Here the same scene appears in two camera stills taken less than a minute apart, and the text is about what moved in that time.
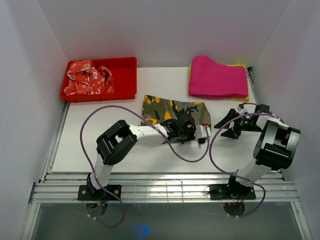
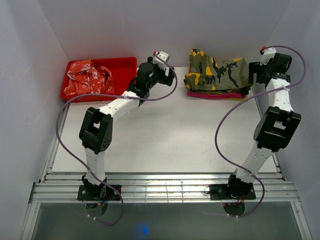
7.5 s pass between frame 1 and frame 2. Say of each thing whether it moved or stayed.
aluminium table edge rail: stayed
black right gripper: moved
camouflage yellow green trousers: moved
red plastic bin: stayed
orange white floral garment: stayed
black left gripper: moved
